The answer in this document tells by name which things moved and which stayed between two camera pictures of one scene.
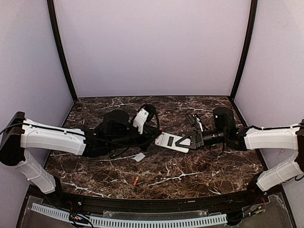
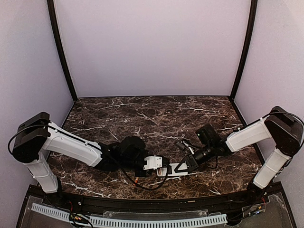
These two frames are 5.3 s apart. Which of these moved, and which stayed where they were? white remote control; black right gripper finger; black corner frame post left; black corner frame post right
Moved: black right gripper finger; white remote control
Stayed: black corner frame post left; black corner frame post right
